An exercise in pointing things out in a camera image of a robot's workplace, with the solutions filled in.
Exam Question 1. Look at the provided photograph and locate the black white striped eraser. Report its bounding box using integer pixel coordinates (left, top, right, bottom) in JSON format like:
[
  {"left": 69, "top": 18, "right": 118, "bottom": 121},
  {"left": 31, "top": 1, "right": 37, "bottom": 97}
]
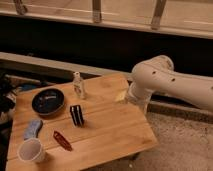
[{"left": 70, "top": 105, "right": 84, "bottom": 126}]

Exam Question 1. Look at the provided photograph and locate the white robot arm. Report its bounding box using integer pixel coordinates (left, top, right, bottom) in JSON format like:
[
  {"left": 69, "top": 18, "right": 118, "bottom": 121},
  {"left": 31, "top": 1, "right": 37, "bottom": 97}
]
[{"left": 126, "top": 55, "right": 213, "bottom": 113}]

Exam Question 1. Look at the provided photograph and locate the dark blue bowl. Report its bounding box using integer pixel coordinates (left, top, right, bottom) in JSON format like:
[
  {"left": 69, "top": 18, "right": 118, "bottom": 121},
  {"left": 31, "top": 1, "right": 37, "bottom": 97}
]
[{"left": 32, "top": 88, "right": 65, "bottom": 116}]

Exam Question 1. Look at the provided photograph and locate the wooden table board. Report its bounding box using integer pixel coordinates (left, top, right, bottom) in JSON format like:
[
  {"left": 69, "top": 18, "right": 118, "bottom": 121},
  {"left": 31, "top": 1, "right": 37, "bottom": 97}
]
[{"left": 6, "top": 73, "right": 157, "bottom": 171}]

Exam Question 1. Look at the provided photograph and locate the red brown chili pepper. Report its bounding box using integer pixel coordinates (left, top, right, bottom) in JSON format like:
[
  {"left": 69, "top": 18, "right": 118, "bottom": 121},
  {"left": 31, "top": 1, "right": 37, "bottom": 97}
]
[{"left": 53, "top": 131, "right": 72, "bottom": 151}]

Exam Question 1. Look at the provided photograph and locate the white paper cup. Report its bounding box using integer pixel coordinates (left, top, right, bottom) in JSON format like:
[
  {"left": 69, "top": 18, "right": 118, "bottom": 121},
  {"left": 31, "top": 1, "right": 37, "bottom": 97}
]
[{"left": 17, "top": 138, "right": 46, "bottom": 163}]

